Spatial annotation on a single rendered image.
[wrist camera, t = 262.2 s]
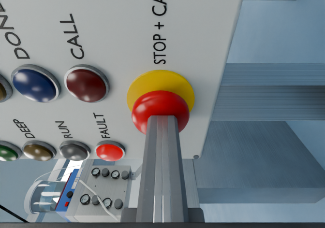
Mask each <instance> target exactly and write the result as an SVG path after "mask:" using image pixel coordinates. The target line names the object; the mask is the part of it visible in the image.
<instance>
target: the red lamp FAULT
mask: <svg viewBox="0 0 325 228"><path fill-rule="evenodd" d="M96 154H97V156H98V157H99V158H101V159H103V160H106V161H117V160H119V159H121V158H122V156H123V151H122V150H121V149H120V148H118V147H116V146H114V145H109V144H105V145H101V146H99V147H98V148H97V149H96Z"/></svg>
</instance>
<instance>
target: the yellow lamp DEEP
mask: <svg viewBox="0 0 325 228"><path fill-rule="evenodd" d="M23 152H24V154H25V155H26V156H28V157H29V158H31V159H34V160H37V161H49V160H50V159H51V158H52V157H53V154H52V152H51V151H50V150H48V149H47V148H45V147H42V146H39V145H33V144H31V145H26V146H25V147H24V150H23Z"/></svg>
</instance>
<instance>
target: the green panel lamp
mask: <svg viewBox="0 0 325 228"><path fill-rule="evenodd" d="M17 158H18V154H17V153H16V152H15V151H14V150H12V149H10V148H8V147H5V146H2V145H0V160H3V161H14V160H16V159H17Z"/></svg>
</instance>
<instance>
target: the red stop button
mask: <svg viewBox="0 0 325 228"><path fill-rule="evenodd" d="M151 115H174V116H175V117H176V118H177V123H178V131H179V133H180V132H181V131H182V130H183V129H184V128H185V127H186V125H187V123H188V121H189V118H190V113H189V108H188V105H187V103H186V101H185V100H184V99H183V98H182V97H181V96H179V95H177V94H175V93H173V92H170V91H164V90H156V91H151V92H148V93H146V94H144V95H142V96H140V97H139V98H138V99H137V100H136V102H135V103H134V105H133V109H132V121H133V123H134V125H135V126H136V128H137V129H138V130H139V131H140V132H142V133H143V134H145V135H146V131H147V123H148V118H149V117H150V116H151Z"/></svg>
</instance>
